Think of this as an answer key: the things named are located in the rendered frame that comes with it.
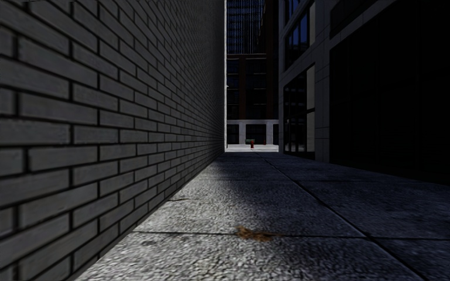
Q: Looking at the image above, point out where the glass tower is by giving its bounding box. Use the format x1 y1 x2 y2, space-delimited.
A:
226 0 266 55

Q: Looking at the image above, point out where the grey brick building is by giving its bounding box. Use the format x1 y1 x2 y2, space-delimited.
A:
0 0 227 281

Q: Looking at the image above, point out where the dark brown glass building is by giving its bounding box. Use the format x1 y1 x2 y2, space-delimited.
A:
226 0 279 145

